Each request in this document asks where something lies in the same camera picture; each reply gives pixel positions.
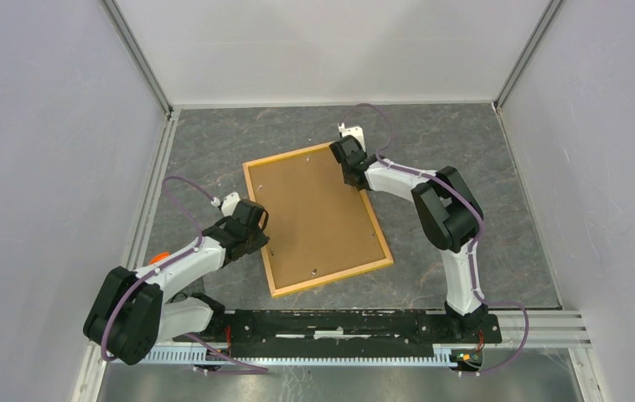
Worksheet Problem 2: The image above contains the orange wooden picture frame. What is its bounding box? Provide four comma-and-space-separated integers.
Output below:
241, 142, 395, 300

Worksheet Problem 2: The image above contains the brown cardboard backing board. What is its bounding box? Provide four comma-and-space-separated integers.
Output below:
247, 147, 388, 291

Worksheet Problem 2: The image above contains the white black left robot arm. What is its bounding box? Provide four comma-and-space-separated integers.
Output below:
82, 198, 269, 365

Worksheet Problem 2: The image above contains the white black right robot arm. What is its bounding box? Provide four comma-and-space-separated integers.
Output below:
329, 135, 488, 342

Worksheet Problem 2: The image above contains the orange curved toy block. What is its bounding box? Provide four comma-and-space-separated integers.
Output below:
148, 251, 171, 265

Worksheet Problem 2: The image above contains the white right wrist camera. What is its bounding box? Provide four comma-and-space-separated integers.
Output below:
338, 122, 366, 151

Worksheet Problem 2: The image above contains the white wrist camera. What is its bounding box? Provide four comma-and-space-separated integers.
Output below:
338, 122, 366, 151
210, 192, 241, 217

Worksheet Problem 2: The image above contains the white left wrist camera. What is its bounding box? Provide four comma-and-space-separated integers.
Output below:
210, 192, 241, 217

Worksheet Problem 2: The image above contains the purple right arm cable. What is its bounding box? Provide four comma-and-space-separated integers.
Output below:
339, 103, 530, 379

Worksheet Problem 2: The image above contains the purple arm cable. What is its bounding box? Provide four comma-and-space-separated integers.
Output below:
99, 175, 270, 376
339, 103, 530, 379

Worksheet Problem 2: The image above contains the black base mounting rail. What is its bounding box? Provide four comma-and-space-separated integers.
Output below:
197, 309, 503, 358

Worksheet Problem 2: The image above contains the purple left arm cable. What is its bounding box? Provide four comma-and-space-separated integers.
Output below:
99, 175, 270, 376

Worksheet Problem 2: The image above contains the aluminium extrusion frame rail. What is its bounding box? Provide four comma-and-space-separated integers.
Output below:
70, 308, 607, 402

